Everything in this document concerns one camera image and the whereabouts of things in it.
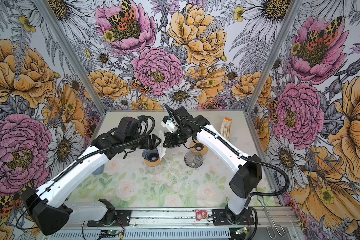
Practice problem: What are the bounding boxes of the blue glass dripper cone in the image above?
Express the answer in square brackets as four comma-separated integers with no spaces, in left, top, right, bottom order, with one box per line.
[142,150,160,163]

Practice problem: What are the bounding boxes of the white paper coffee filter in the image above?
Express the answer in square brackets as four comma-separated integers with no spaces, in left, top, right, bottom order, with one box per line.
[157,130,166,159]

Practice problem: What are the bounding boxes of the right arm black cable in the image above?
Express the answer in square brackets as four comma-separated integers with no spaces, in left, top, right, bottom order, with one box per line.
[164,104,290,197]

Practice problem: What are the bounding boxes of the pink toy on rail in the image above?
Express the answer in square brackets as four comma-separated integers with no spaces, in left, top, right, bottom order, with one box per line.
[196,210,209,221]

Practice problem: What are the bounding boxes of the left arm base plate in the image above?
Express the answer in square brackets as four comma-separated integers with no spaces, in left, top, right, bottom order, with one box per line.
[87,210,132,227]

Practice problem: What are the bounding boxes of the aluminium front rail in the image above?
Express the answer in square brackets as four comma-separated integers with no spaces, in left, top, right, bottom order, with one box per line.
[38,207,305,240]

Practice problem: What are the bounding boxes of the grey blue oval pad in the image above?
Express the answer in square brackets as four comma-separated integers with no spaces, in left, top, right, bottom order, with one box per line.
[92,165,105,175]

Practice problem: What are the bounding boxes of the coffee filter pack orange top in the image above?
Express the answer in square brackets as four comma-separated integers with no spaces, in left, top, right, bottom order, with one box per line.
[220,117,232,140]

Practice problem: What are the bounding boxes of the green circuit board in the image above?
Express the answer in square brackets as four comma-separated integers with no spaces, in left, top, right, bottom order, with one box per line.
[235,227,249,235]
[99,229,123,238]

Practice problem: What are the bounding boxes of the green circuit board right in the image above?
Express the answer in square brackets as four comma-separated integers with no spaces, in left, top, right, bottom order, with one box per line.
[235,227,249,235]

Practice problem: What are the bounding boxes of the wooden dripper ring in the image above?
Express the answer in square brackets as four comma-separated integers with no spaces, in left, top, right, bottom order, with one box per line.
[143,156,163,168]
[189,141,209,156]

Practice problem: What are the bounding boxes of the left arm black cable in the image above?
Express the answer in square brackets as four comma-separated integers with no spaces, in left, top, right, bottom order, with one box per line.
[14,115,156,230]

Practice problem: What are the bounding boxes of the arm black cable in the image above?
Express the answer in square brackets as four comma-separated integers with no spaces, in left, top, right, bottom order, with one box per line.
[14,115,156,230]
[164,104,290,197]

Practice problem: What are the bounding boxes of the green circuit board left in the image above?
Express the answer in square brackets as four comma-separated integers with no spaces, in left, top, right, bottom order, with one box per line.
[99,229,123,238]

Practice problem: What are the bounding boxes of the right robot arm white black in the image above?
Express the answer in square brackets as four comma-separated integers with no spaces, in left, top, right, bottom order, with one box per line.
[161,105,262,225]

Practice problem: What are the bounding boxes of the grey glass dripper cone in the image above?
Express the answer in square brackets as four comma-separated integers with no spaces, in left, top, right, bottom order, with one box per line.
[184,152,204,169]

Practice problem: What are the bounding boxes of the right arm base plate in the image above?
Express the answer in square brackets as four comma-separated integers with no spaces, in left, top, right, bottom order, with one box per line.
[212,209,255,226]

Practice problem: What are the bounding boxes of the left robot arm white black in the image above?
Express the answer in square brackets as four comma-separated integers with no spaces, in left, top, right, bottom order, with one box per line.
[21,116,161,236]

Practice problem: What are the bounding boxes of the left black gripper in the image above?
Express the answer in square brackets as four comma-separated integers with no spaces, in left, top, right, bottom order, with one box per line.
[125,134,161,151]

